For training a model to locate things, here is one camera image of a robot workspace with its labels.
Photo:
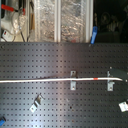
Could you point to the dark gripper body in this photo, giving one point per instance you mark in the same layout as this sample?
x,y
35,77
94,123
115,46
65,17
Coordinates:
x,y
119,74

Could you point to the white tag object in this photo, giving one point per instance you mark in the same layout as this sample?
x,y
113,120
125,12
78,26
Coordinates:
x,y
123,106

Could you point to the blue clamp top edge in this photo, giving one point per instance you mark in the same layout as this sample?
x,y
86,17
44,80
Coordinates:
x,y
94,34

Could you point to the clear plastic covered bin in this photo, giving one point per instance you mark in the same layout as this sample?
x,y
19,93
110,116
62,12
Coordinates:
x,y
73,20

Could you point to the black perforated pegboard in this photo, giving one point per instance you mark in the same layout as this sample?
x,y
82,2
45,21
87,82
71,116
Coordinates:
x,y
31,69

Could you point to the blue clamp bottom left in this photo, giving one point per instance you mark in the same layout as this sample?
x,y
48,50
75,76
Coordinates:
x,y
2,120

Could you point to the right metal cable clip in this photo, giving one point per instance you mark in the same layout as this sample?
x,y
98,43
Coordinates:
x,y
109,83

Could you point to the middle metal cable clip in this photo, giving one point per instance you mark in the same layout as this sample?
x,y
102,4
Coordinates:
x,y
73,74

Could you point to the tilted metal cable clip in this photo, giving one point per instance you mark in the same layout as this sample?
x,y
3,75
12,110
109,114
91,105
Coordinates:
x,y
37,103

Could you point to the white aluminium frame post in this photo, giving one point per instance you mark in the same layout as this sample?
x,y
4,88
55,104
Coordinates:
x,y
57,22

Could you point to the red handled tool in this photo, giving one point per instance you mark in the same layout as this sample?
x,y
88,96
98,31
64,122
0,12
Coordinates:
x,y
11,9

